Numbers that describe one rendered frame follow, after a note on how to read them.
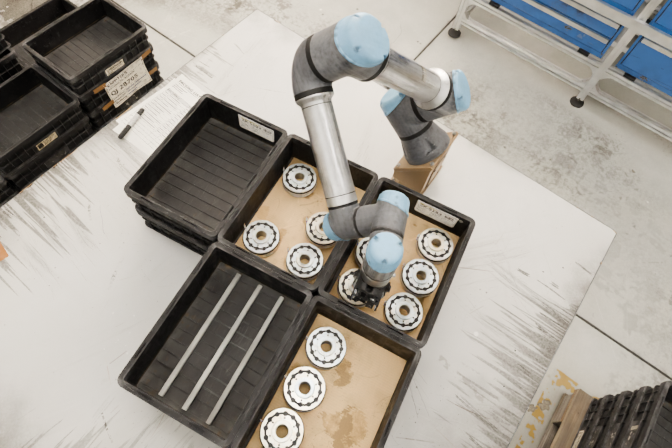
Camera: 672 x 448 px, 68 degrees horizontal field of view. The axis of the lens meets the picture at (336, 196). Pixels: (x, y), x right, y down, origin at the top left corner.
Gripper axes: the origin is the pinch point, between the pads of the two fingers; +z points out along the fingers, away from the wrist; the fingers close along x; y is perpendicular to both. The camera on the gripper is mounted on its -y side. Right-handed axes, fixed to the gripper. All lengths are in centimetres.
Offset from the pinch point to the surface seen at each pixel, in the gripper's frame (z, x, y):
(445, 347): 14.9, 26.8, 1.1
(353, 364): 1.9, 3.7, 19.0
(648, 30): 25, 74, -180
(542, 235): 15, 46, -47
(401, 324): -1.0, 11.3, 5.1
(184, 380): 2, -33, 39
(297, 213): 1.9, -27.7, -14.0
